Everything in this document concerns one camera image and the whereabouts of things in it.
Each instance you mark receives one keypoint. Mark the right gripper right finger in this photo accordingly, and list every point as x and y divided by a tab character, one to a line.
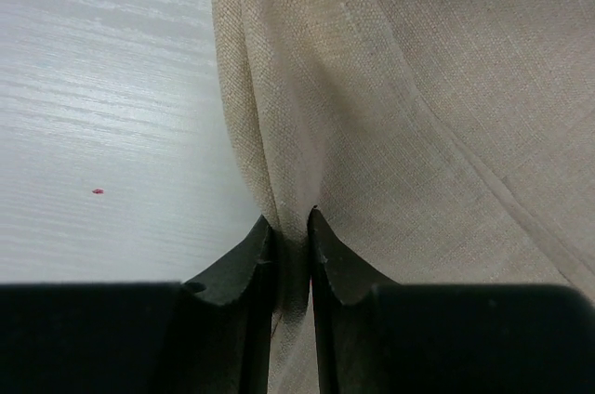
374	335

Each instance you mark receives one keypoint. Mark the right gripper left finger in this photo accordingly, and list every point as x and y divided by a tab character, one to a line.
210	334

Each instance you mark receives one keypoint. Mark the beige cloth napkin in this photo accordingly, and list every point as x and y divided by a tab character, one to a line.
443	140

